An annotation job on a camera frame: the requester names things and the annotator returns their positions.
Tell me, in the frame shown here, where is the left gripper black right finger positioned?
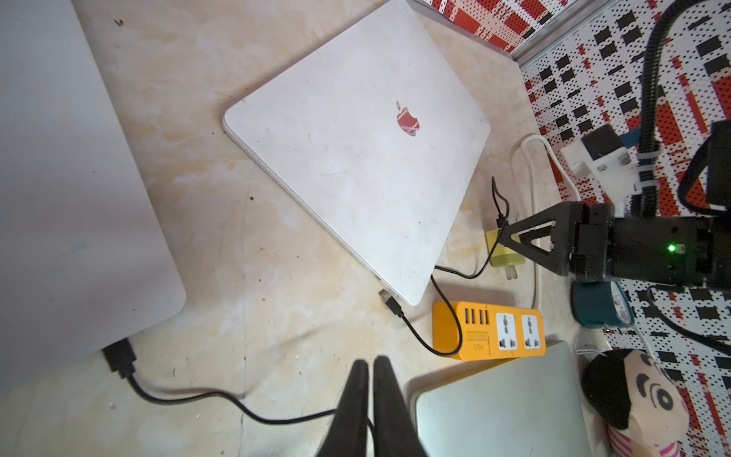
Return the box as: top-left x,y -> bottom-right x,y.
373,355 -> 426,457

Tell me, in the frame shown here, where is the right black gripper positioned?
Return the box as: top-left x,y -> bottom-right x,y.
498,202 -> 730,289

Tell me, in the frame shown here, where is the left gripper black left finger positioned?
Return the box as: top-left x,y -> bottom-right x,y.
317,359 -> 369,457

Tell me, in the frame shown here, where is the yellow charger adapter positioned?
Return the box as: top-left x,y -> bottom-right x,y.
485,230 -> 525,280

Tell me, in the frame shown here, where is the black cable of yellow charger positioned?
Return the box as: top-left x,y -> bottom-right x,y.
378,175 -> 511,358

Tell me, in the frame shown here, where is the silver apple laptop front right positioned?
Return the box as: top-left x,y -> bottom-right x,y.
411,342 -> 592,456

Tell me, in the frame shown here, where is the white laptop back right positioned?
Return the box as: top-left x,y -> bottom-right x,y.
223,1 -> 491,306

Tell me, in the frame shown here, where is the white laptop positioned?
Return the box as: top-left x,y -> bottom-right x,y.
1,1 -> 187,390
223,1 -> 491,306

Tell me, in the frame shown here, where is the white laptop back left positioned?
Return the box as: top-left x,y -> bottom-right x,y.
1,1 -> 187,390

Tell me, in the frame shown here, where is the teal alarm clock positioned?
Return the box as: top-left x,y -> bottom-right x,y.
570,281 -> 635,329

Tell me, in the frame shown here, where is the orange power strip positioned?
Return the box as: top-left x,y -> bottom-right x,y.
431,302 -> 546,362

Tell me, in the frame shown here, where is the cartoon boy plush doll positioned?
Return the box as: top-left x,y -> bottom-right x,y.
581,350 -> 690,457

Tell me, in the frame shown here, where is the white cable right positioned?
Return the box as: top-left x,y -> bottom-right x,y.
509,133 -> 581,312

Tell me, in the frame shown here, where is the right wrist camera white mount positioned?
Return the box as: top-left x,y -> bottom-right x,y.
561,124 -> 642,205

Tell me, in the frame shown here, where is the black cable of teal charger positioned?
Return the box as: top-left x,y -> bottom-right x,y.
102,338 -> 344,427

